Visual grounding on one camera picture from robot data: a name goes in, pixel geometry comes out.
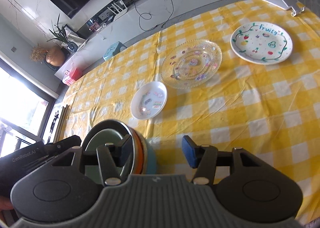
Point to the white folding phone stand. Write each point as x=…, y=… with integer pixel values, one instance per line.
x=287, y=5

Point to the teal plastic step stool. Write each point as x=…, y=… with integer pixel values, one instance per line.
x=113, y=50

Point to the clear glass sticker plate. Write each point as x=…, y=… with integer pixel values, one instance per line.
x=191, y=64

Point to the white wifi router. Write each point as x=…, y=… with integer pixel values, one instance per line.
x=118, y=8

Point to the yellow white checkered tablecloth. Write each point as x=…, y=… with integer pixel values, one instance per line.
x=271, y=111

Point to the steel bowl orange outside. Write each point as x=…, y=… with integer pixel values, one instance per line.
x=134, y=164

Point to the person left hand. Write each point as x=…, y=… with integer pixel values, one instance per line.
x=5, y=204

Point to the pale green ceramic bowl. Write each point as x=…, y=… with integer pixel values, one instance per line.
x=102, y=137

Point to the golden round vase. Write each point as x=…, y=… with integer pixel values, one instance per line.
x=55, y=57

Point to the steel bowl blue outside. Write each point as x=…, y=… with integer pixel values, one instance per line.
x=149, y=156

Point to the green potted plant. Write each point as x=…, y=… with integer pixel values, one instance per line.
x=60, y=34

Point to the small white sticker plate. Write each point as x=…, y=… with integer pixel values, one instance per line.
x=149, y=100

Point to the red white box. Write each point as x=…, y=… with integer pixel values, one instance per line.
x=71, y=76

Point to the white fruity painted plate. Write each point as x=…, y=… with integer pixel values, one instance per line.
x=261, y=43

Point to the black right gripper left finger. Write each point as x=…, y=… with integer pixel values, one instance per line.
x=111, y=157

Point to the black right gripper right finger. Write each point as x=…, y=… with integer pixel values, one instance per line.
x=205, y=159

